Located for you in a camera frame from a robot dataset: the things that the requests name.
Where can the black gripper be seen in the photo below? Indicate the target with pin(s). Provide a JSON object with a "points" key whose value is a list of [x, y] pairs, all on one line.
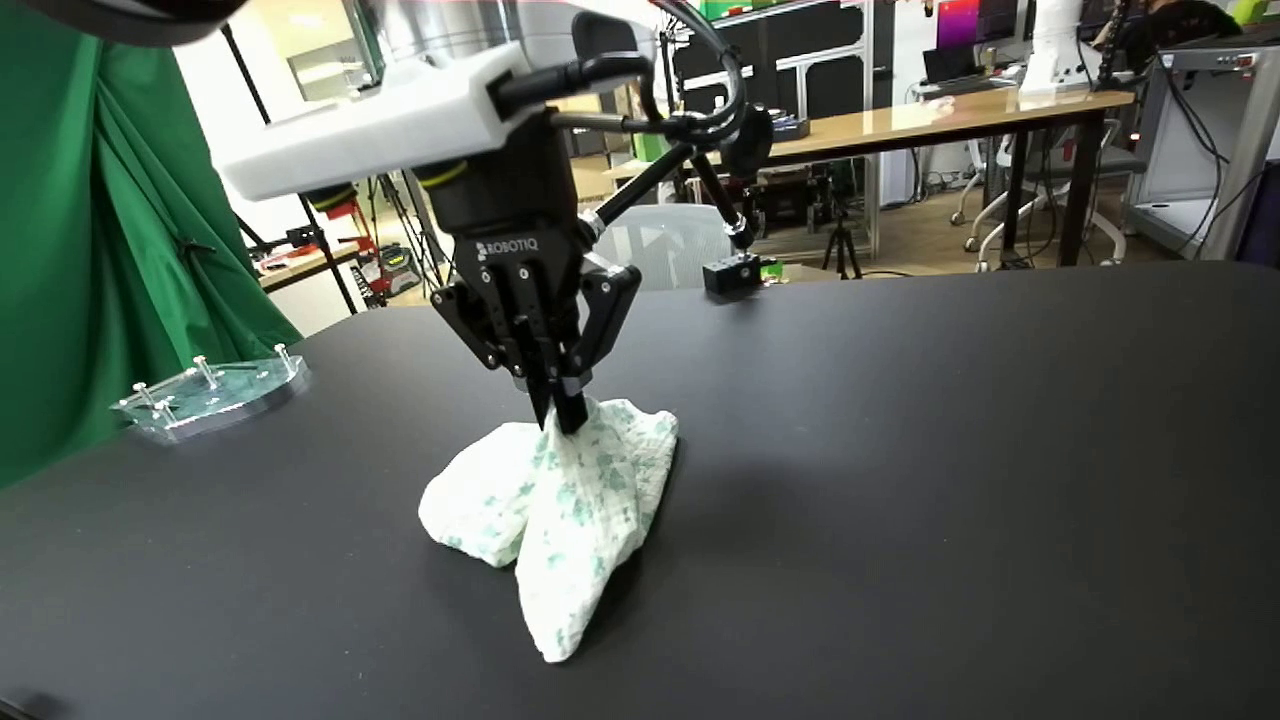
{"points": [[514, 194]]}

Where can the white green-patterned towel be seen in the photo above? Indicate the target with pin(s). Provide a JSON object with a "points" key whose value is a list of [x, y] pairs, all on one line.
{"points": [[584, 522]]}

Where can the black articulated metal bar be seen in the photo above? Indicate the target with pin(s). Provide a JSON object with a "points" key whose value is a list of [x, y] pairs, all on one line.
{"points": [[734, 203]]}

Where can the thin black stand pole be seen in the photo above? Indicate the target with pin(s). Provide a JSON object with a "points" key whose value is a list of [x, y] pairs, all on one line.
{"points": [[335, 265]]}

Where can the low wooden side table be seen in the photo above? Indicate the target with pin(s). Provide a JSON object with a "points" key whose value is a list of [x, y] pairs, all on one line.
{"points": [[300, 265]]}

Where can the small black tripod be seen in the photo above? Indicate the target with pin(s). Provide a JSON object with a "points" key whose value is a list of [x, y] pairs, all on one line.
{"points": [[842, 246]]}

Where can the clear acrylic plate with screws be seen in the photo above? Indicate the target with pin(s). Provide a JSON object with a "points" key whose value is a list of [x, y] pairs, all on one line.
{"points": [[212, 391]]}

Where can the long wooden desk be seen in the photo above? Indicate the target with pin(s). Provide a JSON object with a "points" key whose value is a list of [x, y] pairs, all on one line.
{"points": [[935, 123]]}

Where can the white office chair base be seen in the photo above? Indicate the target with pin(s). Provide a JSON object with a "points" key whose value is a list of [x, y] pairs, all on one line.
{"points": [[986, 205]]}

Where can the green backdrop curtain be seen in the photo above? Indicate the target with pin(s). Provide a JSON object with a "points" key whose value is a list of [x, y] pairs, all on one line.
{"points": [[83, 265]]}

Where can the colourful computer monitor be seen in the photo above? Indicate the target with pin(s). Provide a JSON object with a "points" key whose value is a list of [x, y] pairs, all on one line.
{"points": [[965, 26]]}

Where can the white pillar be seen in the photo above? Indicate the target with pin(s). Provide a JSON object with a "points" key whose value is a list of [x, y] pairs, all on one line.
{"points": [[1060, 42]]}

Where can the grey metal cabinet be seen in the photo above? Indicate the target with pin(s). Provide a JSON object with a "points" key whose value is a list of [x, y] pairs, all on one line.
{"points": [[1201, 146]]}

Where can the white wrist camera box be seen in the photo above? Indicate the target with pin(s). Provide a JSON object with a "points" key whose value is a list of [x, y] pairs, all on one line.
{"points": [[374, 125]]}

